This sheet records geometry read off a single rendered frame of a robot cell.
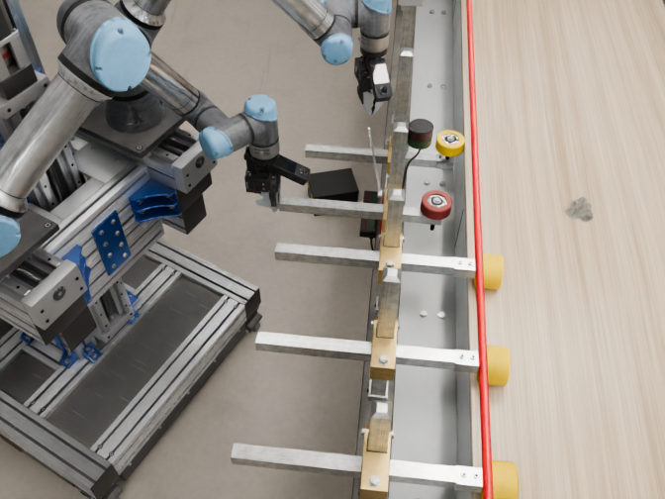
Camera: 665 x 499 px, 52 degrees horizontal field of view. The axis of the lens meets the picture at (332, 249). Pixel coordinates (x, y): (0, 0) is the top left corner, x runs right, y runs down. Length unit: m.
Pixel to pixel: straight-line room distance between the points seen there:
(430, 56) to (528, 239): 1.23
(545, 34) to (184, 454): 1.85
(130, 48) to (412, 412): 1.06
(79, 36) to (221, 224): 1.75
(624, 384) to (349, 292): 1.39
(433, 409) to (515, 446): 0.37
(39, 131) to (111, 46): 0.21
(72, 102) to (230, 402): 1.41
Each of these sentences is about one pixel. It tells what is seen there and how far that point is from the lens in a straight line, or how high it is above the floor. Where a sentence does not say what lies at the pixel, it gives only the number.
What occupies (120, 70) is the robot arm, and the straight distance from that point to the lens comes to 1.31.
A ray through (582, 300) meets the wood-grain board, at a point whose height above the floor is 0.90.
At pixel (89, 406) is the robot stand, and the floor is 0.21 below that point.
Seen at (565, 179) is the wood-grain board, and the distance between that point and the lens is 1.94.
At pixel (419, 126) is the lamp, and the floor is 1.11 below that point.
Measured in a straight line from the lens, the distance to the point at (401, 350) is 1.43.
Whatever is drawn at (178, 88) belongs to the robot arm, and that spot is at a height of 1.23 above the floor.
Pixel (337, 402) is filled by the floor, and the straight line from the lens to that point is 2.45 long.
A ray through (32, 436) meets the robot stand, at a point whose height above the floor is 0.23.
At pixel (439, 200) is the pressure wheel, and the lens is 1.79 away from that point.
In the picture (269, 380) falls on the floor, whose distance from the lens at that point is 2.50.
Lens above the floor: 2.17
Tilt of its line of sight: 50 degrees down
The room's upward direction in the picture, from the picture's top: 1 degrees clockwise
